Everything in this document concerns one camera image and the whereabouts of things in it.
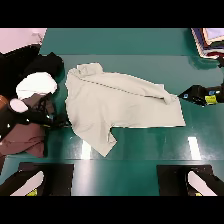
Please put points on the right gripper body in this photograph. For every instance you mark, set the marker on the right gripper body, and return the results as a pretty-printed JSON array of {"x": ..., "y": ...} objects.
[{"x": 197, "y": 95}]

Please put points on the cream T-shirt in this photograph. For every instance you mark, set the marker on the cream T-shirt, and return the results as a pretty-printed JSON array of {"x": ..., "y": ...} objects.
[{"x": 110, "y": 103}]

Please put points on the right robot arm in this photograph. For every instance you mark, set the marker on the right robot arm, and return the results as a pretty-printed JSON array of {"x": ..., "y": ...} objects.
[{"x": 199, "y": 180}]

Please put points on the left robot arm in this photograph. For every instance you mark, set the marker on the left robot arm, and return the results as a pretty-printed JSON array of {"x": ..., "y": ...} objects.
[{"x": 9, "y": 122}]

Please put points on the dark blue garment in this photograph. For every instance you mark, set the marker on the dark blue garment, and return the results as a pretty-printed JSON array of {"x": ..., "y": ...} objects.
[{"x": 200, "y": 40}]

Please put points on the lavender garment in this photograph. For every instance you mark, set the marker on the lavender garment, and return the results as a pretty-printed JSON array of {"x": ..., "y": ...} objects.
[{"x": 215, "y": 33}]

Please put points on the black garment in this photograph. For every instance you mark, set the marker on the black garment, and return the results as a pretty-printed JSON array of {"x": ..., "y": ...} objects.
[{"x": 45, "y": 64}]

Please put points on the white garment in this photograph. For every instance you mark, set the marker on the white garment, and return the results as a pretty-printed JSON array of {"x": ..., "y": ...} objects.
[{"x": 36, "y": 85}]

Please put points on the brown garment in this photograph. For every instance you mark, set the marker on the brown garment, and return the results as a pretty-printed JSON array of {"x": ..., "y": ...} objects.
[{"x": 22, "y": 140}]

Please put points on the pale pink garment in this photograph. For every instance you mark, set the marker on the pale pink garment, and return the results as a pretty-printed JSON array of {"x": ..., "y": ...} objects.
[{"x": 18, "y": 38}]

